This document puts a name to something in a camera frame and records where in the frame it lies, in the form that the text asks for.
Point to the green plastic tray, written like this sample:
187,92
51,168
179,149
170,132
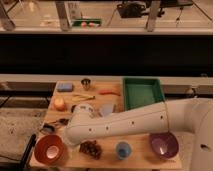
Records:
139,92

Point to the purple plastic bowl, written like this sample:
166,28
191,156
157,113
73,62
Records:
164,145

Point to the bunch of dark grapes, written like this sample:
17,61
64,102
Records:
91,148

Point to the blue sponge block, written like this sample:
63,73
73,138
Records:
64,87

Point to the black chair back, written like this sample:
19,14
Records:
30,145

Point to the light blue cloth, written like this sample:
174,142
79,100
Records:
106,109

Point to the red plastic bowl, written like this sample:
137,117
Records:
49,149

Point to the orange apple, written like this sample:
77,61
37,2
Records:
59,104

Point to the small metal cup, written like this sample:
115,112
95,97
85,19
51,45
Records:
86,83

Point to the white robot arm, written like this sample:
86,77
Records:
194,115

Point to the blue plastic cup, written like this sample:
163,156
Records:
123,150

